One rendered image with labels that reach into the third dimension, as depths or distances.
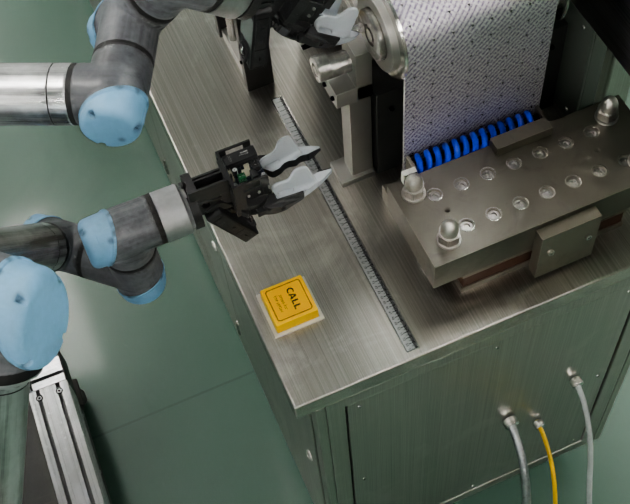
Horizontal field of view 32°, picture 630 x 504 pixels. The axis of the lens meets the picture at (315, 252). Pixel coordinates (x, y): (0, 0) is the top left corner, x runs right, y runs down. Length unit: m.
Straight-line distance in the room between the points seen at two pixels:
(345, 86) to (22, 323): 0.65
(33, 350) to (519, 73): 0.83
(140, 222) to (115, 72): 0.28
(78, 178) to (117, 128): 1.75
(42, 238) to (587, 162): 0.81
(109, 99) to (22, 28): 2.18
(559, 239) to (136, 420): 1.32
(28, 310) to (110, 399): 1.48
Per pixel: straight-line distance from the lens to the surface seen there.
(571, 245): 1.68
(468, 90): 1.63
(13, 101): 1.34
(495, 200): 1.64
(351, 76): 1.63
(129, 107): 1.29
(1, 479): 1.37
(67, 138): 3.14
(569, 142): 1.72
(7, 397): 1.31
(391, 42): 1.49
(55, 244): 1.60
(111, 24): 1.37
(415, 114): 1.61
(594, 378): 2.14
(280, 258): 1.74
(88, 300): 2.83
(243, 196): 1.52
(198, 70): 1.99
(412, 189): 1.61
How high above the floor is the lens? 2.38
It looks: 58 degrees down
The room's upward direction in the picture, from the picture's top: 7 degrees counter-clockwise
